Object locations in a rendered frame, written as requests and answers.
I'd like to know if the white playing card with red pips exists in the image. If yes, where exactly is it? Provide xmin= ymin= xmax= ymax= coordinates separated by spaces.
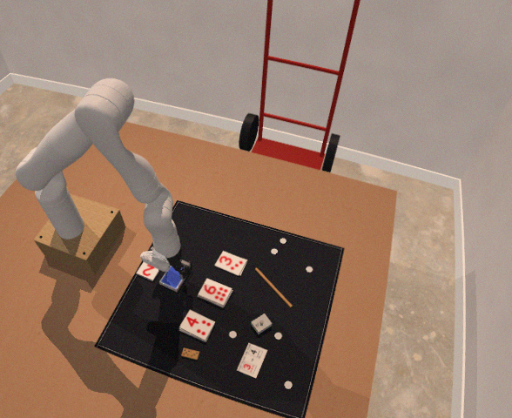
xmin=179 ymin=310 xmax=215 ymax=340
xmin=198 ymin=279 xmax=232 ymax=306

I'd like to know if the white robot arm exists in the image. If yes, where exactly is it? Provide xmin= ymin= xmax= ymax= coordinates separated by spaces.
xmin=16 ymin=78 xmax=180 ymax=272

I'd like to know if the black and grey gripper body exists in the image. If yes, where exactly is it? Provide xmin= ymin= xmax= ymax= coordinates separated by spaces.
xmin=167 ymin=246 xmax=183 ymax=266

